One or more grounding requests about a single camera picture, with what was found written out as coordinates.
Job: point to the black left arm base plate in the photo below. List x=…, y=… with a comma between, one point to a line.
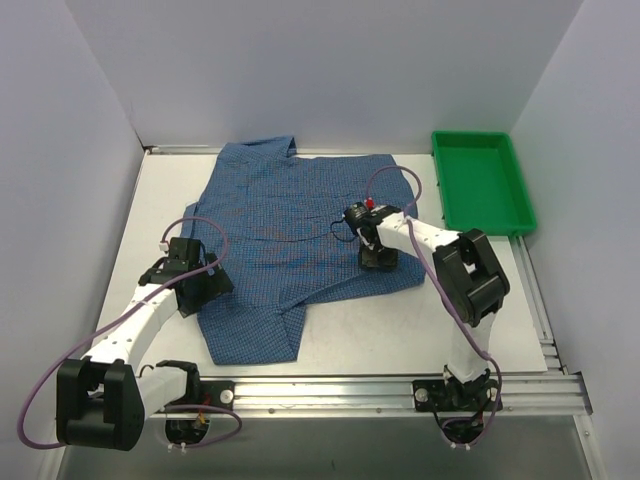
x=215, y=393

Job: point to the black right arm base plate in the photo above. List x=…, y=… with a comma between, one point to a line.
x=438, y=395

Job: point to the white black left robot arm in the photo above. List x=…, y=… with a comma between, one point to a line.
x=101, y=399

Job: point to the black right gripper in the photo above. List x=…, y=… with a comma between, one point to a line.
x=378, y=255

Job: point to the blue checkered long sleeve shirt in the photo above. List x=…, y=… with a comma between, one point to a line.
x=277, y=218

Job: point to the aluminium front frame rail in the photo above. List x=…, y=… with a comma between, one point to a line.
x=524, y=395

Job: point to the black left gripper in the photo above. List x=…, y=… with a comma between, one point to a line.
x=211, y=284

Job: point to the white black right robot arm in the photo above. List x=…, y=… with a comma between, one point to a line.
x=465, y=272

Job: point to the green plastic bin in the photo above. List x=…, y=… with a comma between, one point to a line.
x=481, y=184

